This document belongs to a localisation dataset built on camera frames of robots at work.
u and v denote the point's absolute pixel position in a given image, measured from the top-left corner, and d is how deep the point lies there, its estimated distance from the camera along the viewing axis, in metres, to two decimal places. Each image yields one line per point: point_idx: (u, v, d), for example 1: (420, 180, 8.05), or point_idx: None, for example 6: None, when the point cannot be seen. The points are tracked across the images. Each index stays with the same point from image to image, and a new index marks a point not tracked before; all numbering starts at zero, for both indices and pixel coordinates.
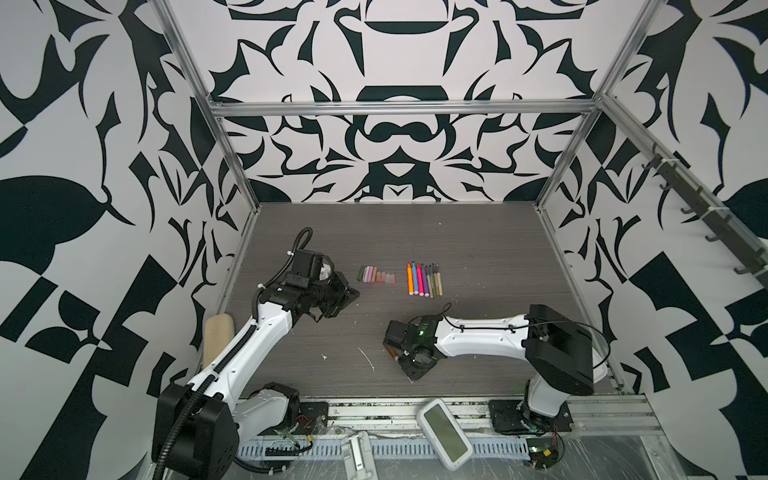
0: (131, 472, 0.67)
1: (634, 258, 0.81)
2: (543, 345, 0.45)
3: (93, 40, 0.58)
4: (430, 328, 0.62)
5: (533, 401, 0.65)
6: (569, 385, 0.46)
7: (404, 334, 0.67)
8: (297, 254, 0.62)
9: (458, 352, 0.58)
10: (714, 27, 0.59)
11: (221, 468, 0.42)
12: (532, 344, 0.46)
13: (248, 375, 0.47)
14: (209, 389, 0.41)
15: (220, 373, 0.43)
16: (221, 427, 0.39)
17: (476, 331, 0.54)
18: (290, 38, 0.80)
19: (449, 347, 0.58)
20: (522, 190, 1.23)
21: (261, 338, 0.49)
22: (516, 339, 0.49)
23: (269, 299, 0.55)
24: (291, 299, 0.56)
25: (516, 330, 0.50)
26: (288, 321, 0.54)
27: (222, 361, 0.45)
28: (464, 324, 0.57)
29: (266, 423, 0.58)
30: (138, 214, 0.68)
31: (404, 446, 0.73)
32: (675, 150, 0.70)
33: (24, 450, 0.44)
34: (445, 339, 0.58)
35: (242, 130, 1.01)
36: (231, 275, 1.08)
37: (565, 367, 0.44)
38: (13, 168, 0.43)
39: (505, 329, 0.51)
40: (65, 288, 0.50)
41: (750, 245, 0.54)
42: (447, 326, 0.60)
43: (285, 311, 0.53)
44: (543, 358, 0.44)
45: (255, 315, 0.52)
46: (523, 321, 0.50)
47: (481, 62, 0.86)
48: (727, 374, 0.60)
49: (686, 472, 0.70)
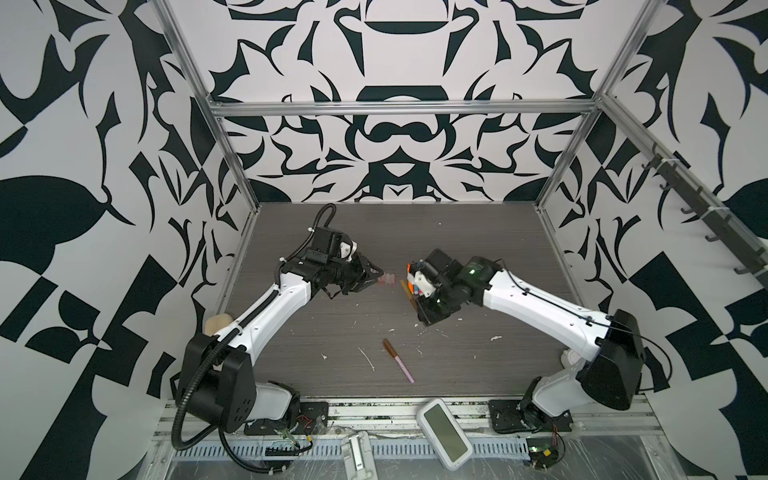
0: (130, 471, 0.67)
1: (634, 258, 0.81)
2: (621, 352, 0.41)
3: (93, 40, 0.58)
4: (483, 271, 0.55)
5: (541, 395, 0.64)
6: (606, 396, 0.45)
7: (446, 268, 0.60)
8: (317, 231, 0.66)
9: (503, 310, 0.54)
10: (714, 27, 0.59)
11: (240, 418, 0.44)
12: (610, 346, 0.42)
13: (268, 336, 0.49)
14: (232, 342, 0.43)
15: (244, 328, 0.46)
16: (241, 379, 0.41)
17: (541, 302, 0.49)
18: (290, 38, 0.80)
19: (498, 300, 0.52)
20: (521, 190, 1.24)
21: (282, 303, 0.51)
22: (589, 333, 0.44)
23: (291, 271, 0.57)
24: (311, 271, 0.58)
25: (593, 324, 0.45)
26: (306, 293, 0.56)
27: (247, 317, 0.47)
28: (531, 287, 0.52)
29: (265, 414, 0.57)
30: (138, 214, 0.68)
31: (404, 446, 0.73)
32: (675, 150, 0.70)
33: (25, 450, 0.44)
34: (500, 289, 0.52)
35: (242, 130, 1.01)
36: (231, 275, 1.08)
37: (627, 382, 0.41)
38: (13, 167, 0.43)
39: (580, 316, 0.46)
40: (65, 288, 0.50)
41: (751, 245, 0.54)
42: (509, 280, 0.53)
43: (304, 282, 0.55)
44: (614, 364, 0.40)
45: (277, 282, 0.55)
46: (606, 317, 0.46)
47: (481, 62, 0.86)
48: (727, 374, 0.60)
49: (686, 472, 0.70)
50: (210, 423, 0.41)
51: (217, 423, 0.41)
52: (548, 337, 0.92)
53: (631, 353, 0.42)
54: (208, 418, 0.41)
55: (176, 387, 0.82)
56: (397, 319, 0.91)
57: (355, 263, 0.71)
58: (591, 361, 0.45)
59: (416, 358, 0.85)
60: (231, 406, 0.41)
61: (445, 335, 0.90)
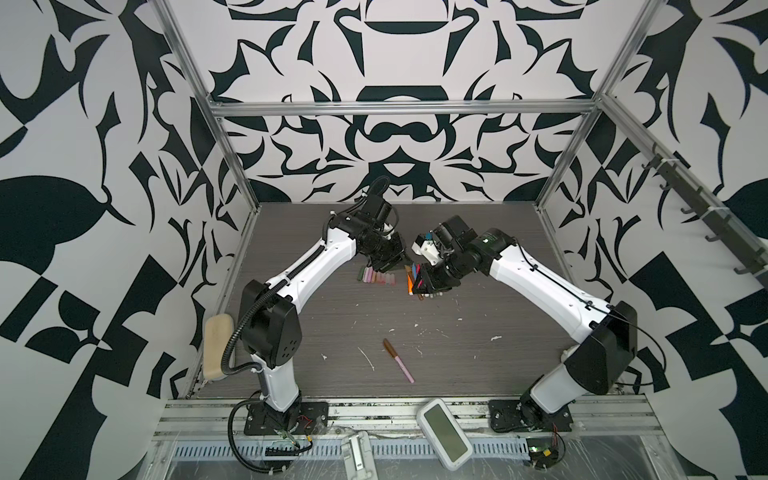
0: (131, 471, 0.67)
1: (634, 258, 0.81)
2: (612, 337, 0.42)
3: (93, 40, 0.58)
4: (496, 242, 0.56)
5: (537, 390, 0.66)
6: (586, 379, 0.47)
7: (460, 235, 0.62)
8: (370, 196, 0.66)
9: (505, 283, 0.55)
10: (714, 27, 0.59)
11: (287, 357, 0.50)
12: (602, 329, 0.43)
13: (316, 288, 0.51)
14: (281, 290, 0.47)
15: (292, 279, 0.49)
16: (288, 323, 0.45)
17: (547, 279, 0.50)
18: (290, 38, 0.80)
19: (504, 272, 0.54)
20: (521, 190, 1.24)
21: (328, 257, 0.53)
22: (586, 315, 0.45)
23: (338, 226, 0.58)
24: (358, 228, 0.58)
25: (593, 307, 0.46)
26: (351, 250, 0.58)
27: (295, 271, 0.50)
28: (538, 264, 0.52)
29: (279, 392, 0.59)
30: (138, 213, 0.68)
31: (405, 446, 0.73)
32: (675, 150, 0.70)
33: (25, 450, 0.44)
34: (508, 262, 0.53)
35: (242, 130, 1.01)
36: (231, 275, 1.08)
37: (609, 366, 0.42)
38: (13, 167, 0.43)
39: (581, 299, 0.47)
40: (65, 288, 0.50)
41: (751, 245, 0.54)
42: (519, 255, 0.54)
43: (351, 239, 0.56)
44: (602, 346, 0.41)
45: (324, 237, 0.56)
46: (606, 306, 0.46)
47: (481, 62, 0.86)
48: (727, 374, 0.60)
49: (686, 472, 0.70)
50: (261, 355, 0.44)
51: (267, 356, 0.48)
52: (548, 337, 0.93)
53: (621, 341, 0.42)
54: (260, 351, 0.48)
55: (176, 387, 0.82)
56: (397, 319, 0.91)
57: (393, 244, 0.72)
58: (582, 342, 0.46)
59: (416, 359, 0.85)
60: (278, 344, 0.46)
61: (445, 335, 0.90)
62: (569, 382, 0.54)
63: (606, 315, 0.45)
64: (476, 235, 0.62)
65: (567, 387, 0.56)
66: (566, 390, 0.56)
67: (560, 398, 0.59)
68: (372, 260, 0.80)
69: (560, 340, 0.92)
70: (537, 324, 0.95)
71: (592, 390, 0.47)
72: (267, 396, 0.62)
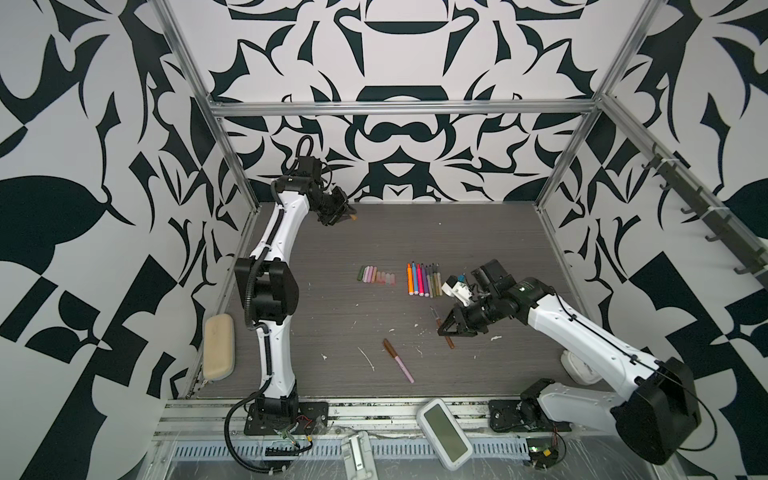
0: (131, 472, 0.67)
1: (634, 258, 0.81)
2: (661, 397, 0.40)
3: (93, 40, 0.58)
4: (533, 290, 0.58)
5: (546, 399, 0.64)
6: (642, 442, 0.43)
7: (497, 280, 0.64)
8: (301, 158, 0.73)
9: (544, 332, 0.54)
10: (714, 27, 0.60)
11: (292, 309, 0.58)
12: (649, 386, 0.41)
13: (291, 246, 0.59)
14: (268, 257, 0.54)
15: (271, 245, 0.56)
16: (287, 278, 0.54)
17: (588, 331, 0.49)
18: (290, 38, 0.80)
19: (541, 320, 0.54)
20: (521, 190, 1.24)
21: (290, 215, 0.60)
22: (630, 369, 0.43)
23: (285, 189, 0.64)
24: (304, 186, 0.64)
25: (639, 363, 0.44)
26: (305, 205, 0.64)
27: (270, 236, 0.57)
28: (577, 315, 0.52)
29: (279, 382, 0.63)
30: (138, 214, 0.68)
31: (405, 446, 0.73)
32: (675, 150, 0.70)
33: (24, 450, 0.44)
34: (546, 310, 0.54)
35: (242, 130, 1.01)
36: (231, 275, 1.08)
37: (662, 429, 0.39)
38: (13, 168, 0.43)
39: (624, 353, 0.45)
40: (65, 288, 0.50)
41: (751, 245, 0.54)
42: (558, 305, 0.54)
43: (301, 195, 0.63)
44: (652, 408, 0.39)
45: (280, 201, 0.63)
46: (654, 362, 0.44)
47: (481, 62, 0.86)
48: (727, 373, 0.60)
49: (686, 472, 0.70)
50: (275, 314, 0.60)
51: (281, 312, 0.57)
52: (549, 337, 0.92)
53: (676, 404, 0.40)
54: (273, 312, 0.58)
55: (176, 387, 0.82)
56: (397, 319, 0.91)
57: (336, 197, 0.80)
58: (629, 399, 0.44)
59: (417, 359, 0.85)
60: (287, 297, 0.55)
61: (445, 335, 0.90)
62: (592, 412, 0.53)
63: (654, 373, 0.42)
64: (514, 282, 0.63)
65: (586, 413, 0.54)
66: (577, 409, 0.56)
67: (568, 412, 0.59)
68: (320, 216, 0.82)
69: None
70: None
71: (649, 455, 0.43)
72: (271, 378, 0.63)
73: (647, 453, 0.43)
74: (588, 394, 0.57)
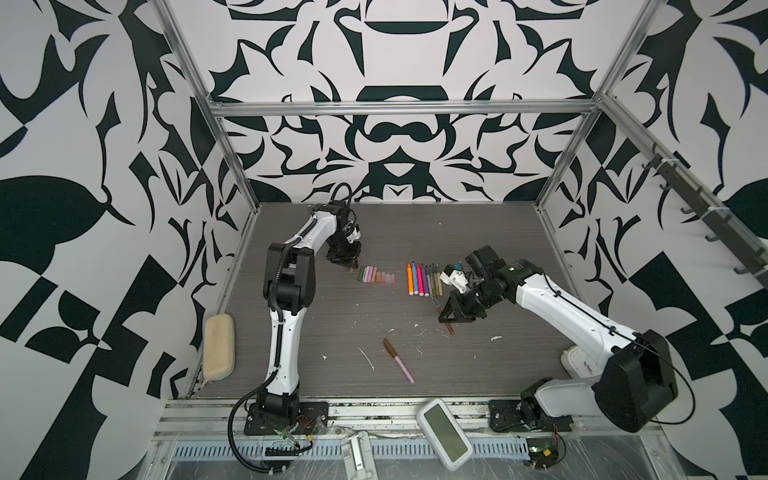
0: (131, 472, 0.67)
1: (634, 258, 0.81)
2: (635, 364, 0.41)
3: (93, 39, 0.58)
4: (522, 270, 0.59)
5: (541, 392, 0.66)
6: (617, 411, 0.45)
7: (489, 263, 0.66)
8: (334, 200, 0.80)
9: (531, 309, 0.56)
10: (714, 27, 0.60)
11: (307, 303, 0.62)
12: (625, 354, 0.43)
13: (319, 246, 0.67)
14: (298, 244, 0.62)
15: (304, 239, 0.64)
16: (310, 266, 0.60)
17: (571, 306, 0.51)
18: (290, 38, 0.80)
19: (528, 298, 0.56)
20: (522, 190, 1.23)
21: (323, 222, 0.71)
22: (608, 340, 0.45)
23: (319, 211, 0.74)
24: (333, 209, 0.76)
25: (616, 333, 0.46)
26: (333, 225, 0.75)
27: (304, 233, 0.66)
28: (562, 291, 0.54)
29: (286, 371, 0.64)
30: (139, 214, 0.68)
31: (404, 446, 0.73)
32: (675, 150, 0.70)
33: (25, 450, 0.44)
34: (532, 287, 0.56)
35: (242, 130, 1.01)
36: (231, 275, 1.08)
37: (635, 393, 0.40)
38: (12, 168, 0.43)
39: (604, 325, 0.47)
40: (65, 288, 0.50)
41: (751, 245, 0.54)
42: (544, 282, 0.56)
43: (333, 215, 0.74)
44: (625, 371, 0.41)
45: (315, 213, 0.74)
46: (632, 333, 0.45)
47: (481, 62, 0.86)
48: (727, 374, 0.60)
49: (686, 472, 0.70)
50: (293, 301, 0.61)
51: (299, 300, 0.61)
52: (549, 337, 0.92)
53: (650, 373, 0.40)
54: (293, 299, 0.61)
55: (176, 387, 0.82)
56: (397, 319, 0.91)
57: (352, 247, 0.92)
58: (604, 367, 0.46)
59: (417, 359, 0.85)
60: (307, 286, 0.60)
61: (445, 335, 0.90)
62: (581, 396, 0.54)
63: (630, 343, 0.44)
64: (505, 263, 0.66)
65: (576, 401, 0.56)
66: (567, 398, 0.58)
67: (560, 402, 0.60)
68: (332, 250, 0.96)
69: (561, 340, 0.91)
70: (537, 325, 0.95)
71: (624, 425, 0.44)
72: (277, 370, 0.64)
73: (622, 422, 0.45)
74: (575, 379, 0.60)
